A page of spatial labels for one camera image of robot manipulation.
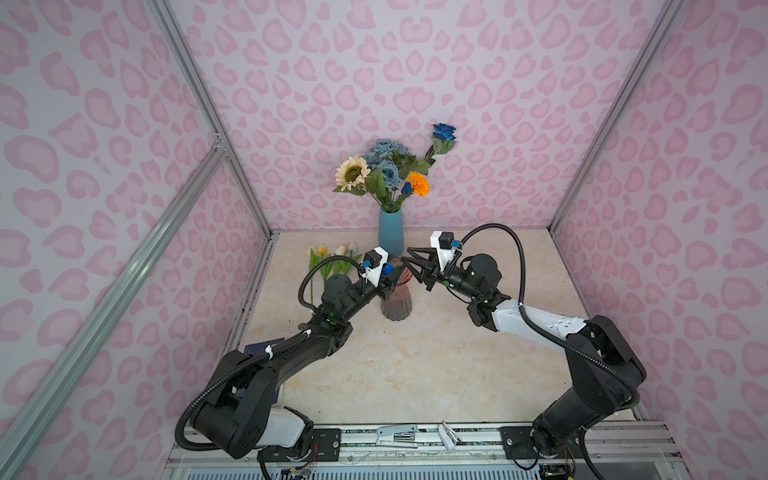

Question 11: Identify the red glass vase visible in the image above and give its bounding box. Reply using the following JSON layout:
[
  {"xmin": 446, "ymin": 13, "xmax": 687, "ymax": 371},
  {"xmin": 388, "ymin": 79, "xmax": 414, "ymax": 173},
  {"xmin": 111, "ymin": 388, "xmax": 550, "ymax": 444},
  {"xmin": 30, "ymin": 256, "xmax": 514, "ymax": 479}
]
[{"xmin": 381, "ymin": 265, "xmax": 413, "ymax": 321}]

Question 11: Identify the teal ceramic vase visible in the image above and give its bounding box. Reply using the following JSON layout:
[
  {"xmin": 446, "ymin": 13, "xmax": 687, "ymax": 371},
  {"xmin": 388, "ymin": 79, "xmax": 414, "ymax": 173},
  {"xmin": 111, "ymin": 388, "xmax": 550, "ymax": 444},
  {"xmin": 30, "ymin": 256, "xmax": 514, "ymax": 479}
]
[{"xmin": 378, "ymin": 210, "xmax": 405, "ymax": 257}]

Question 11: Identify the orange carnation stem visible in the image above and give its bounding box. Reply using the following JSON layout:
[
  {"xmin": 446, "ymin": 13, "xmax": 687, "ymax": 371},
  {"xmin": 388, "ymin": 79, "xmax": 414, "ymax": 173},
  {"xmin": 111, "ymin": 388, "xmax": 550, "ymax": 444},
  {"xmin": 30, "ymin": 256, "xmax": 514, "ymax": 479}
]
[{"xmin": 398, "ymin": 172, "xmax": 431, "ymax": 205}]

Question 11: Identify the dusty blue rose bouquet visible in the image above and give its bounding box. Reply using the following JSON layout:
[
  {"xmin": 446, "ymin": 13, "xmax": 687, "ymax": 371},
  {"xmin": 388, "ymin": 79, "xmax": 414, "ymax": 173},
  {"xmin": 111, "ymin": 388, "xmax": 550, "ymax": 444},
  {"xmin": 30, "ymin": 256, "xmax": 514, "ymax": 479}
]
[{"xmin": 364, "ymin": 140, "xmax": 424, "ymax": 212}]

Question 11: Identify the cream sunflower stem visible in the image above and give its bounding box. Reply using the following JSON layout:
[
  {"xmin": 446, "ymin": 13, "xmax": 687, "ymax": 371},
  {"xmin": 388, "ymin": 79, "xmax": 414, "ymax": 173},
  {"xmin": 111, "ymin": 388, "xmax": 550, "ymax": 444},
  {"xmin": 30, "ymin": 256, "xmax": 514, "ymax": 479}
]
[{"xmin": 334, "ymin": 156, "xmax": 389, "ymax": 208}]

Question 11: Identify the blue rose stem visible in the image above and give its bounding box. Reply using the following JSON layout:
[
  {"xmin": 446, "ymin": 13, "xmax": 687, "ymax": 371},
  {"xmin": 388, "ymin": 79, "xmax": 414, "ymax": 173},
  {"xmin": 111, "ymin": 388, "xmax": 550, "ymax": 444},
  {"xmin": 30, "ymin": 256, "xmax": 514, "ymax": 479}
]
[{"xmin": 414, "ymin": 123, "xmax": 456, "ymax": 175}]

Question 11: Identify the white tulip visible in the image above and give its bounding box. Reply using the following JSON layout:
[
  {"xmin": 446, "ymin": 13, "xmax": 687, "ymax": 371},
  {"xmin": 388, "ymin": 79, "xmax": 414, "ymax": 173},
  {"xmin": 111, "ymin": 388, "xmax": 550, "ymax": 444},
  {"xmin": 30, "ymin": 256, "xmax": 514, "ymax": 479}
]
[{"xmin": 308, "ymin": 245, "xmax": 319, "ymax": 303}]

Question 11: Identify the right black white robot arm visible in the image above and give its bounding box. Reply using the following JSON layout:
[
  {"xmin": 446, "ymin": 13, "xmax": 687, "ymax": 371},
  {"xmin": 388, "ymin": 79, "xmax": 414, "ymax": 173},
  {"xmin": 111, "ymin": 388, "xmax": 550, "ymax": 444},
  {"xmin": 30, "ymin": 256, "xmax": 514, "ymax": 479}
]
[{"xmin": 402, "ymin": 247, "xmax": 647, "ymax": 458}]

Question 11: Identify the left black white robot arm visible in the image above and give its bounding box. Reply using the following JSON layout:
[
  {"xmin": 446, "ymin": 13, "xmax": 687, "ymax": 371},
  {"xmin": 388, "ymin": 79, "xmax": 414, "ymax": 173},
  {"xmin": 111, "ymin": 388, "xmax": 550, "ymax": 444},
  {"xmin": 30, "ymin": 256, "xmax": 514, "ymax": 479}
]
[{"xmin": 174, "ymin": 267, "xmax": 403, "ymax": 459}]

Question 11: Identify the cream pink tulip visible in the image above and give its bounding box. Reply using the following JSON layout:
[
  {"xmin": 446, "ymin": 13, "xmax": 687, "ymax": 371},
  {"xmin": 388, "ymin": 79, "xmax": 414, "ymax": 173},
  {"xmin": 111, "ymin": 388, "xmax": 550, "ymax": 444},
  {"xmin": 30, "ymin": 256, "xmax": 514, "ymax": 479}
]
[{"xmin": 332, "ymin": 244, "xmax": 348, "ymax": 275}]

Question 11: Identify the yellow tulip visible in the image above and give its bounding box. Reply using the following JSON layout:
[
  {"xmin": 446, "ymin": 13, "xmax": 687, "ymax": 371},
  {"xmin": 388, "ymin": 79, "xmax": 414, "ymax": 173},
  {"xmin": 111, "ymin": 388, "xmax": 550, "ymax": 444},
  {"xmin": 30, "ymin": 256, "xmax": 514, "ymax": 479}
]
[{"xmin": 316, "ymin": 244, "xmax": 333, "ymax": 282}]

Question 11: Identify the blue book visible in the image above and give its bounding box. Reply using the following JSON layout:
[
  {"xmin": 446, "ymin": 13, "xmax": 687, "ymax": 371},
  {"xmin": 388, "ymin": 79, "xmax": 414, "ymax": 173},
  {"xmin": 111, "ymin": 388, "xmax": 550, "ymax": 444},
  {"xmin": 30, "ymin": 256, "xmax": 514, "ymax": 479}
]
[{"xmin": 236, "ymin": 337, "xmax": 285, "ymax": 405}]

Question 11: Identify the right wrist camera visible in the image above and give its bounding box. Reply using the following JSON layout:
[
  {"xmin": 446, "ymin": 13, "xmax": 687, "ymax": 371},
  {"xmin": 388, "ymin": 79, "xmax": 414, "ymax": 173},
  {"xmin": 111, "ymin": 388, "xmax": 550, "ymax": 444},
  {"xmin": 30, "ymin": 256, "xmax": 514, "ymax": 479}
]
[{"xmin": 430, "ymin": 231, "xmax": 462, "ymax": 272}]

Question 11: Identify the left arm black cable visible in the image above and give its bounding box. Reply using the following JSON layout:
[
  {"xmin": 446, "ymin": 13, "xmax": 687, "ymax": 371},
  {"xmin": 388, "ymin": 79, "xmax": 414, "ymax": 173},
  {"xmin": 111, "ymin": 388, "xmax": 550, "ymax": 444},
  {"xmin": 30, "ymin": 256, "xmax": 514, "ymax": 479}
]
[{"xmin": 297, "ymin": 254, "xmax": 364, "ymax": 313}]

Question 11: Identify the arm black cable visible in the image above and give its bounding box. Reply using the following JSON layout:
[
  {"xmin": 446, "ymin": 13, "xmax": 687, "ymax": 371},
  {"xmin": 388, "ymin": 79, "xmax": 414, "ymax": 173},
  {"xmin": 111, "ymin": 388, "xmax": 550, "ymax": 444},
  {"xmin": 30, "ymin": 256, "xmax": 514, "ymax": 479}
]
[
  {"xmin": 297, "ymin": 254, "xmax": 364, "ymax": 313},
  {"xmin": 458, "ymin": 223, "xmax": 642, "ymax": 409}
]

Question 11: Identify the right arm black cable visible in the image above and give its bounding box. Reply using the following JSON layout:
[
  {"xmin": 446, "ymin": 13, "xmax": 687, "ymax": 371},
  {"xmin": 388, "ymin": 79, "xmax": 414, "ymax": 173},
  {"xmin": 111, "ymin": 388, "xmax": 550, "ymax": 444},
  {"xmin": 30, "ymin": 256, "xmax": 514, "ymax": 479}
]
[{"xmin": 458, "ymin": 223, "xmax": 642, "ymax": 409}]

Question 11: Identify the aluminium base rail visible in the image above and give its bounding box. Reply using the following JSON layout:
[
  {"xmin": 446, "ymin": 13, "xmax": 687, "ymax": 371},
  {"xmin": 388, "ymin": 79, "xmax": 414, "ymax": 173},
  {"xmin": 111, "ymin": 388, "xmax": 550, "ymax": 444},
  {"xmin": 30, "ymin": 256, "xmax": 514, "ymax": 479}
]
[{"xmin": 161, "ymin": 421, "xmax": 691, "ymax": 479}]

